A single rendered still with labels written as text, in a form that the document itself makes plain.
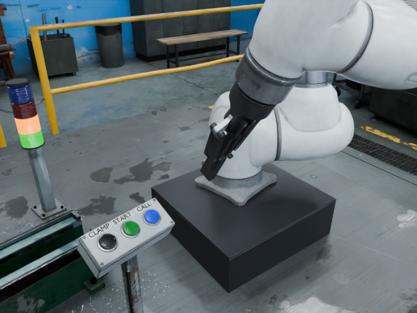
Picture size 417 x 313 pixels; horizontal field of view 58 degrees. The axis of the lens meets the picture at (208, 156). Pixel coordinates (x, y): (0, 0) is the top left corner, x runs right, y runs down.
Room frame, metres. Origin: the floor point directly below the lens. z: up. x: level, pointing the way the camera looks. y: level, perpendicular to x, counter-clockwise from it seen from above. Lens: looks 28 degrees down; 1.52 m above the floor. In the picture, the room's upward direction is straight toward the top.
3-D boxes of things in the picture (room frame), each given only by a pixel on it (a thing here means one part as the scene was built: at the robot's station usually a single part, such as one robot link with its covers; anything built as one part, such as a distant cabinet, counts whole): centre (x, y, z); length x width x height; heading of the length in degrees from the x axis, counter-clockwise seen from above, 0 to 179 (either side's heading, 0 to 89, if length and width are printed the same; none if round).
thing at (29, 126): (0.98, 0.51, 1.10); 0.06 x 0.06 x 0.04
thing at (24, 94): (0.98, 0.51, 1.19); 0.06 x 0.06 x 0.04
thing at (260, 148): (0.96, -0.09, 1.08); 0.18 x 0.16 x 0.22; 93
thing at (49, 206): (0.98, 0.51, 1.01); 0.08 x 0.08 x 0.42; 46
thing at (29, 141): (0.98, 0.51, 1.05); 0.06 x 0.06 x 0.04
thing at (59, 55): (5.16, 2.09, 0.41); 0.52 x 0.47 x 0.82; 126
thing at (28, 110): (0.98, 0.51, 1.14); 0.06 x 0.06 x 0.04
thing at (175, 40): (5.74, 0.07, 0.22); 1.40 x 0.33 x 0.43; 124
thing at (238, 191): (0.97, -0.07, 0.94); 0.22 x 0.18 x 0.06; 47
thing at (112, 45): (5.71, 1.45, 0.30); 0.39 x 0.39 x 0.60
